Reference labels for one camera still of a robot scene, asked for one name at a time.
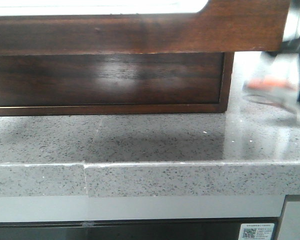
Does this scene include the grey orange scissors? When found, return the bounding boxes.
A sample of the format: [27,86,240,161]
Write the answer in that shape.
[242,77,300,123]

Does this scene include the wooden drawer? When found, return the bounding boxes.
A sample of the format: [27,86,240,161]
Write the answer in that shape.
[0,51,225,108]
[0,0,290,56]

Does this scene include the dark wooden drawer cabinet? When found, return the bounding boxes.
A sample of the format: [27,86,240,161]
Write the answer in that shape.
[0,51,235,117]

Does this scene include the grey cabinet door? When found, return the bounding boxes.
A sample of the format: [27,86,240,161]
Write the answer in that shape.
[276,195,300,240]

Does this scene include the white QR code sticker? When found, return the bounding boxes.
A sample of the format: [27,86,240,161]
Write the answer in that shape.
[238,223,275,240]

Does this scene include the black appliance under counter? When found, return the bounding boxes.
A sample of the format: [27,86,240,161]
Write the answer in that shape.
[0,217,279,240]

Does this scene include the white plastic drawer handle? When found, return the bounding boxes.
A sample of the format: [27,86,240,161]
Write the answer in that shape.
[0,0,208,17]

